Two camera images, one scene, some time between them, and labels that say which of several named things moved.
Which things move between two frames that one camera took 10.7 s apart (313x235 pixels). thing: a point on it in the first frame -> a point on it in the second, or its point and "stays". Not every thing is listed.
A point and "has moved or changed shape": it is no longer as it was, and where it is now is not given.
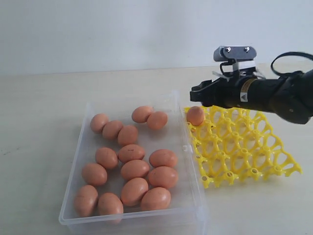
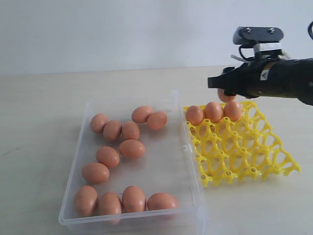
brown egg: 127,134 has moved or changed shape
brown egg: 133,169 has moved or changed shape
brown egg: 94,174 stays
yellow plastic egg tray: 233,143 stays
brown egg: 128,152 has moved or changed shape
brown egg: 162,157 -> 213,111
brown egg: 106,157 stays
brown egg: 98,122 stays
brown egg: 157,120 stays
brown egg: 195,115 stays
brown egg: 163,176 -> 232,109
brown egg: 133,191 -> 133,200
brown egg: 140,114 stays
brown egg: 85,200 stays
